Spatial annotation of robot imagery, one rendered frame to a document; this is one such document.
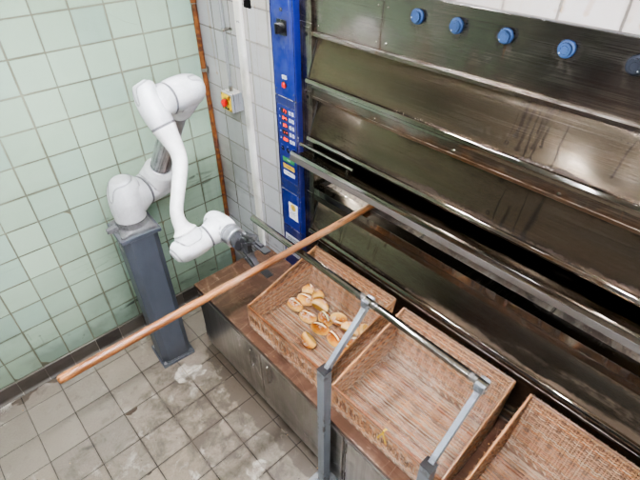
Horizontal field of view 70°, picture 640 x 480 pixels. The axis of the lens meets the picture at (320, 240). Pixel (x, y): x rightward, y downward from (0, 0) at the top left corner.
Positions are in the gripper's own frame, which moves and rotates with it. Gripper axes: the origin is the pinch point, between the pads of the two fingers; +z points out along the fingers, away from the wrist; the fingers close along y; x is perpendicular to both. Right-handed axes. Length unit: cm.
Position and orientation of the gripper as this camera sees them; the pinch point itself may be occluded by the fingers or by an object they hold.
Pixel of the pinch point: (266, 262)
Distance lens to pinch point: 182.7
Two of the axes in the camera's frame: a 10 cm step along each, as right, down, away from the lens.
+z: 6.7, 4.6, -5.8
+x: -7.4, 4.2, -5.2
